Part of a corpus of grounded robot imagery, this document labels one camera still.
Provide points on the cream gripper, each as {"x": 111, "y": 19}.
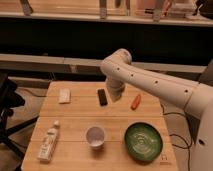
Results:
{"x": 115, "y": 94}

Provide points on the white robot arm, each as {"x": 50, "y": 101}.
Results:
{"x": 193, "y": 97}

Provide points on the black rectangular block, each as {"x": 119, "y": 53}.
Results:
{"x": 102, "y": 97}

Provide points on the orange carrot toy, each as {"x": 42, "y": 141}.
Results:
{"x": 136, "y": 102}

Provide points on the white sponge block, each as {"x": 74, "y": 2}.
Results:
{"x": 64, "y": 96}

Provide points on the green bowl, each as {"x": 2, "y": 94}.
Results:
{"x": 143, "y": 142}

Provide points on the white squeeze bottle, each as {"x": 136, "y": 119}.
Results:
{"x": 49, "y": 142}

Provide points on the wooden shelf with clutter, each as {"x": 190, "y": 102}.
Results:
{"x": 163, "y": 12}

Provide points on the black chair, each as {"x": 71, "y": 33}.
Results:
{"x": 9, "y": 99}

